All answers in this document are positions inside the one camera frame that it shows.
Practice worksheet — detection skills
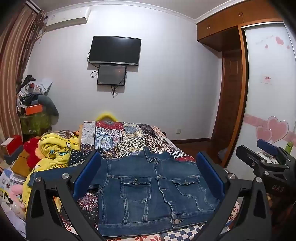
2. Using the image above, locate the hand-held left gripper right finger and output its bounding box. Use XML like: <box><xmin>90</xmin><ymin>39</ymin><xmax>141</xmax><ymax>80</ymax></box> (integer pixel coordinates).
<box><xmin>196</xmin><ymin>152</ymin><xmax>271</xmax><ymax>241</ymax></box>

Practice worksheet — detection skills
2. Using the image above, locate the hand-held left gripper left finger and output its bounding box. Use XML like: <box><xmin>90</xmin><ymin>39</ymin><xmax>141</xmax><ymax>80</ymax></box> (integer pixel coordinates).
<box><xmin>25</xmin><ymin>151</ymin><xmax>107</xmax><ymax>241</ymax></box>

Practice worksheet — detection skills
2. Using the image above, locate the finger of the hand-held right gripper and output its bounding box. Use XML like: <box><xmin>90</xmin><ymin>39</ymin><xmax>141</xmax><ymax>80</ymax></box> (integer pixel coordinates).
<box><xmin>256</xmin><ymin>138</ymin><xmax>296</xmax><ymax>167</ymax></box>
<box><xmin>236</xmin><ymin>145</ymin><xmax>287</xmax><ymax>178</ymax></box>

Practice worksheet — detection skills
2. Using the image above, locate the blue denim jacket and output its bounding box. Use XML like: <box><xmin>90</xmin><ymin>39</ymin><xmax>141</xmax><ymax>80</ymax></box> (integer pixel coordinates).
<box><xmin>29</xmin><ymin>146</ymin><xmax>220</xmax><ymax>237</ymax></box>

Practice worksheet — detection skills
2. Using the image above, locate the yellow cartoon printed blanket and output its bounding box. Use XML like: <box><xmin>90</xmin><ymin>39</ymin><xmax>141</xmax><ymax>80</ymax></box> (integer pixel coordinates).
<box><xmin>23</xmin><ymin>133</ymin><xmax>82</xmax><ymax>215</ymax></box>

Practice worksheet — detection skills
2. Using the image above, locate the brown wooden door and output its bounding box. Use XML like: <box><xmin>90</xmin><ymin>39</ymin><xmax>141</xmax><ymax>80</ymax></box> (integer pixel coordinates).
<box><xmin>211</xmin><ymin>50</ymin><xmax>244</xmax><ymax>164</ymax></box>

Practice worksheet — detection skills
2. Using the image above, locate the patchwork printed bedspread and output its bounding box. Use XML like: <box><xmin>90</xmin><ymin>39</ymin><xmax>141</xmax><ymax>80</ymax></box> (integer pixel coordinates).
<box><xmin>52</xmin><ymin>120</ymin><xmax>242</xmax><ymax>241</ymax></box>

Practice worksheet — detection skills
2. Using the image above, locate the red plush toy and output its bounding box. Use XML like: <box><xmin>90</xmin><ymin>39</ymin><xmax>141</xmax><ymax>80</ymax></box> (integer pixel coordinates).
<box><xmin>23</xmin><ymin>137</ymin><xmax>42</xmax><ymax>169</ymax></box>

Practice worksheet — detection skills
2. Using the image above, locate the brown cardboard box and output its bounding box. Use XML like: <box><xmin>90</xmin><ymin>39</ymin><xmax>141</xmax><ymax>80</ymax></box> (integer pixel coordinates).
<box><xmin>11</xmin><ymin>149</ymin><xmax>33</xmax><ymax>179</ymax></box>

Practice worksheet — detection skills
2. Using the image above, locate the green cloth covered stand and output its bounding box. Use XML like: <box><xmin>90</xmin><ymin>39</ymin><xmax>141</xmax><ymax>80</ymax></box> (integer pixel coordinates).
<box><xmin>20</xmin><ymin>112</ymin><xmax>52</xmax><ymax>137</ymax></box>

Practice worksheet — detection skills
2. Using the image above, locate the pink plush toy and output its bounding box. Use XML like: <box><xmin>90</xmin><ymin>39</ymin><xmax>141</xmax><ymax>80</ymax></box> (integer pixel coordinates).
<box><xmin>6</xmin><ymin>185</ymin><xmax>26</xmax><ymax>212</ymax></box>

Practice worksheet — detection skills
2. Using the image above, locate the red box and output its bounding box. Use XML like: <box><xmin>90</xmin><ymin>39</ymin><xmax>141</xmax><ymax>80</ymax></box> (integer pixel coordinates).
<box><xmin>5</xmin><ymin>135</ymin><xmax>23</xmax><ymax>156</ymax></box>

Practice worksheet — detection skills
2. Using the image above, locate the orange box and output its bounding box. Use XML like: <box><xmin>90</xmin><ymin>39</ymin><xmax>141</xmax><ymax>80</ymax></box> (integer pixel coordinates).
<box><xmin>25</xmin><ymin>104</ymin><xmax>44</xmax><ymax>116</ymax></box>

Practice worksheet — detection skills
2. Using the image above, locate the pile of dark clutter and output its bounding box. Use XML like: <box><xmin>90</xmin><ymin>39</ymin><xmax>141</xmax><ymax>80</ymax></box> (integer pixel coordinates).
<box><xmin>16</xmin><ymin>74</ymin><xmax>54</xmax><ymax>106</ymax></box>

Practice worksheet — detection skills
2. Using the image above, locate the brown striped curtain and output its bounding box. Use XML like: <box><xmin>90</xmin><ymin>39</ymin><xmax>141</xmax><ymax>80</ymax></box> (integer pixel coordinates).
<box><xmin>0</xmin><ymin>0</ymin><xmax>48</xmax><ymax>145</ymax></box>

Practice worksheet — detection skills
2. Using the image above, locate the wooden wardrobe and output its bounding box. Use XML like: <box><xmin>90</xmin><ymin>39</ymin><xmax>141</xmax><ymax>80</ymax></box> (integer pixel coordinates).
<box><xmin>196</xmin><ymin>0</ymin><xmax>285</xmax><ymax>167</ymax></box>

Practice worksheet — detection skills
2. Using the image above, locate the white air conditioner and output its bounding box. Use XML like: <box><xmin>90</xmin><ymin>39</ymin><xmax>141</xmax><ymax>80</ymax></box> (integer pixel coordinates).
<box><xmin>45</xmin><ymin>7</ymin><xmax>90</xmax><ymax>32</ymax></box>

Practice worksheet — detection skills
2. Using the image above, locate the small black wall monitor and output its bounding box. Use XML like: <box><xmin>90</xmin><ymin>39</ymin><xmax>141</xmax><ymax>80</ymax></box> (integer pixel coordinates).
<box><xmin>97</xmin><ymin>65</ymin><xmax>127</xmax><ymax>86</ymax></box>

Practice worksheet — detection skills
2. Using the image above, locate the black wall television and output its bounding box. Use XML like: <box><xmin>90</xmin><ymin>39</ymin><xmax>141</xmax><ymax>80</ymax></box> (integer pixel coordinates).
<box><xmin>88</xmin><ymin>36</ymin><xmax>142</xmax><ymax>66</ymax></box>

